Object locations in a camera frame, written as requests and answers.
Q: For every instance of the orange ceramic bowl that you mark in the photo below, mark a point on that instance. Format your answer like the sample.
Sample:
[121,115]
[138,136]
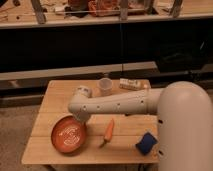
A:
[68,135]

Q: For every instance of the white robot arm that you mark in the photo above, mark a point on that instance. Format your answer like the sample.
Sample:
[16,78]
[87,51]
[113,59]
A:
[184,113]

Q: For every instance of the white plastic cup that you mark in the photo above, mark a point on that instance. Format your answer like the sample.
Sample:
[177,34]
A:
[105,86]

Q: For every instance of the white packaged box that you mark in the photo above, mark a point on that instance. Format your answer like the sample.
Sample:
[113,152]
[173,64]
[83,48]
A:
[133,84]

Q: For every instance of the orange carrot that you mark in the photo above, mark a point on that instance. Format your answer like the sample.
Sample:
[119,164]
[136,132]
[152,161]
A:
[108,133]

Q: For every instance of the wooden folding table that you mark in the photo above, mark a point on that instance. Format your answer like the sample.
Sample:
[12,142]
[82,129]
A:
[120,150]

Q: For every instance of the blue sponge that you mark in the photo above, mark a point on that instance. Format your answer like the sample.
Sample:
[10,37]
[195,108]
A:
[146,144]

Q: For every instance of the metal shelf frame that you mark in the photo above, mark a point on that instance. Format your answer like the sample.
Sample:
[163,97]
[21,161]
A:
[50,13]

